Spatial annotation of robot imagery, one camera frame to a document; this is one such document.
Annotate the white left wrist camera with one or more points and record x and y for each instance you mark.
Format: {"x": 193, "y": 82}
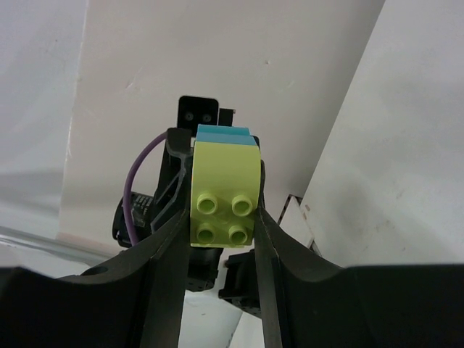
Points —
{"x": 195, "y": 110}

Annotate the blue lego block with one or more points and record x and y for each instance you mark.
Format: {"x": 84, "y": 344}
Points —
{"x": 225, "y": 135}

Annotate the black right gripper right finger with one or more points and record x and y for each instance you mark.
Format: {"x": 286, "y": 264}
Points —
{"x": 299, "y": 299}

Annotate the green lego block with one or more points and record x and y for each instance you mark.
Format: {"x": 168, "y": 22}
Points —
{"x": 225, "y": 187}

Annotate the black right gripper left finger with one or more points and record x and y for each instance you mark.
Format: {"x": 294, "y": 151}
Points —
{"x": 132, "y": 300}

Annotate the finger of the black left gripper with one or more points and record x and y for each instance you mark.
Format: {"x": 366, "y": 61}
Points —
{"x": 173, "y": 184}
{"x": 261, "y": 200}

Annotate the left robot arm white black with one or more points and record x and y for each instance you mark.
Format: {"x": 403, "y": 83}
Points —
{"x": 203, "y": 261}

